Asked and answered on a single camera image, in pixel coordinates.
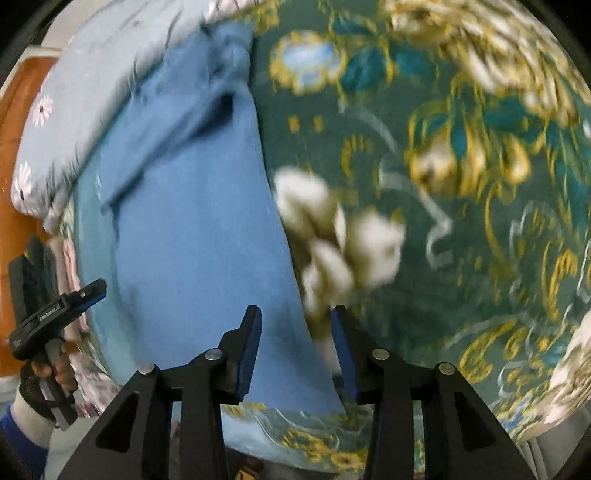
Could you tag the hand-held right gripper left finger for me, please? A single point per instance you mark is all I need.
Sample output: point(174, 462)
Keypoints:
point(249, 355)

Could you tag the orange wooden headboard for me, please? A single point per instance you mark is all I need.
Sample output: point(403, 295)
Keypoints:
point(18, 138)

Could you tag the person's left hand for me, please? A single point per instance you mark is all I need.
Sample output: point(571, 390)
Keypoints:
point(32, 385)

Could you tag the teal floral bedsheet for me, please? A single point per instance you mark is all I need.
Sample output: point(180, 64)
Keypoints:
point(461, 277)

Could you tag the blue sweater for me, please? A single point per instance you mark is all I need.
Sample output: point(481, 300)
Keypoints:
point(198, 230)

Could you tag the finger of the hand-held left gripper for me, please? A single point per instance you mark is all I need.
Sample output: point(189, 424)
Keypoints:
point(94, 294)
point(30, 277)

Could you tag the grey-blue daisy print duvet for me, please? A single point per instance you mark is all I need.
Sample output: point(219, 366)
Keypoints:
point(83, 101)

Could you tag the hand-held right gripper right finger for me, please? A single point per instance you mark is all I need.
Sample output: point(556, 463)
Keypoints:
point(344, 355)

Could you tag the pink floral cloth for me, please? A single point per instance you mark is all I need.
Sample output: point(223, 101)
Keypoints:
point(94, 392)

